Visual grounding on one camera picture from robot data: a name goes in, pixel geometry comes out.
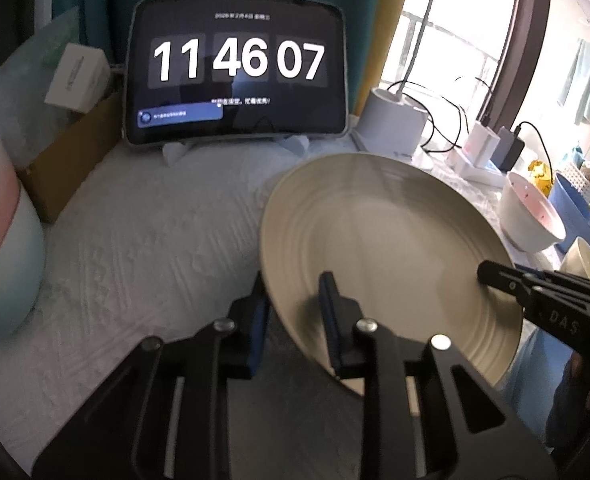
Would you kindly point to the brown cardboard box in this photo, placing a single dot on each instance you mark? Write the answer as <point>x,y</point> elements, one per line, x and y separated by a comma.
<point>70,160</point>

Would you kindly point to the white woven basket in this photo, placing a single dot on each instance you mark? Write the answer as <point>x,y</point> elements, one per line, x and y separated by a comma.
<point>577,177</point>

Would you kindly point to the black power bank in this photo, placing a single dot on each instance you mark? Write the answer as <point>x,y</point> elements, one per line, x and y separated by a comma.
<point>509,149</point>

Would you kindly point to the white charger plug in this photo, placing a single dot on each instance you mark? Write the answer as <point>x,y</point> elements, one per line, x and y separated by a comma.
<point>479,142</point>

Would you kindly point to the white power strip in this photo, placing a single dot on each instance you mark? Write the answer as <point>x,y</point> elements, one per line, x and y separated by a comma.
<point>470,170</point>

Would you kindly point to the pale green ceramic bowl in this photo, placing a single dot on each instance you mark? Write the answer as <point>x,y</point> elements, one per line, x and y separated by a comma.
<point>584,260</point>

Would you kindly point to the hanging light blue towel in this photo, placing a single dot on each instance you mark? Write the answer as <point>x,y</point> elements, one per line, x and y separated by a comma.
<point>582,80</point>

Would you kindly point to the cream ribbed plate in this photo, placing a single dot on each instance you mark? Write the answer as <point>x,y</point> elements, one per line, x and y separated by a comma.
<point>400,240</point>

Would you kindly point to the yellow snack packet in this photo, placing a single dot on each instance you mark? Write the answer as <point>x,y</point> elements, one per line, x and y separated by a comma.
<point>537,176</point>

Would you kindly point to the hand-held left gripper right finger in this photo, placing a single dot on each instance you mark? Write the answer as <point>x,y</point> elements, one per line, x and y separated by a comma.
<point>329,321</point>

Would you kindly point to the small white carton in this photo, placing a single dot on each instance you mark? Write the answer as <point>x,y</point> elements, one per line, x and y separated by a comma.
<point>77,80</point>

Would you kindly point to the pink and teal large bowl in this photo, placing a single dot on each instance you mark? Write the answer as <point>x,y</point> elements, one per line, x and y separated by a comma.
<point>2,250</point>

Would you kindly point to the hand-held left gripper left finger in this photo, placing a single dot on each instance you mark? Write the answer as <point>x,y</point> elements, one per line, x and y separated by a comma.
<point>255,321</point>

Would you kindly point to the tablet with clock display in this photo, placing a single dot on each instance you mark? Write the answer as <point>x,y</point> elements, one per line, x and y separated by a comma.
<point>235,72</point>

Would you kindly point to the white textured tablecloth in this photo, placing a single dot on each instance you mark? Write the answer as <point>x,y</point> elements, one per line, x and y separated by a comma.
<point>150,260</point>

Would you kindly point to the bubble wrap bag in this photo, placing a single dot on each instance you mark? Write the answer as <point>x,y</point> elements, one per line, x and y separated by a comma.
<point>25,75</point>

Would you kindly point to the white bowl with pink inside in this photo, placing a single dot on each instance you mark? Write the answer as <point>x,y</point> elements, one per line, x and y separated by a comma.
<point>527,215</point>

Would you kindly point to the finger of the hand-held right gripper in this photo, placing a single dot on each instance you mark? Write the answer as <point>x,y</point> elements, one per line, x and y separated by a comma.
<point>570,290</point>
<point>500,278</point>

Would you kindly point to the clear tablet stand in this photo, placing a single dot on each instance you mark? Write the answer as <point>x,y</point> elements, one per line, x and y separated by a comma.
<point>175,150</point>

